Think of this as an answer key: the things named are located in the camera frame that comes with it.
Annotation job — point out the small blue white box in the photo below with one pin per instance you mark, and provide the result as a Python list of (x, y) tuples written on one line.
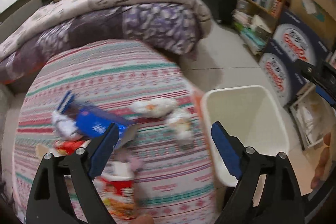
[(66, 102)]

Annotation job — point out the red instant noodle cup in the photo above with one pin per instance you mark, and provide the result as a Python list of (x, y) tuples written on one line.
[(115, 186)]

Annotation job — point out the blue toothpaste box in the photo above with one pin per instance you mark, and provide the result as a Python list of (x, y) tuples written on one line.
[(93, 122)]

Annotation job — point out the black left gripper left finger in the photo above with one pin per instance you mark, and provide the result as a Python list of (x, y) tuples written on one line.
[(49, 200)]

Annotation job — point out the purple white folded quilt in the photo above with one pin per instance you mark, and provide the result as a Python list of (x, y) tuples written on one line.
[(172, 25)]

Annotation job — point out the person's hand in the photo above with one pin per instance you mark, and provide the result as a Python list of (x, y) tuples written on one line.
[(325, 154)]

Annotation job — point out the white trash bin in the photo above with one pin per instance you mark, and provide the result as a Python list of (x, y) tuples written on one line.
[(249, 113)]

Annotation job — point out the white wrapper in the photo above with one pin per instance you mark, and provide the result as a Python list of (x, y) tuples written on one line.
[(179, 121)]

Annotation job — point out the red snack wrapper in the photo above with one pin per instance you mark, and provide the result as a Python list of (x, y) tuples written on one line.
[(68, 147)]

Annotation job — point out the white tissue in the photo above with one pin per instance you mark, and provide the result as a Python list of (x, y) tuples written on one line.
[(154, 108)]

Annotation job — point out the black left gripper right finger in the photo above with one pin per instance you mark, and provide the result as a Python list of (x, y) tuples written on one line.
[(267, 190)]

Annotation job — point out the blue Ganten water carton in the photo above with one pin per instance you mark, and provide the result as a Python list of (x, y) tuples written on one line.
[(298, 40)]

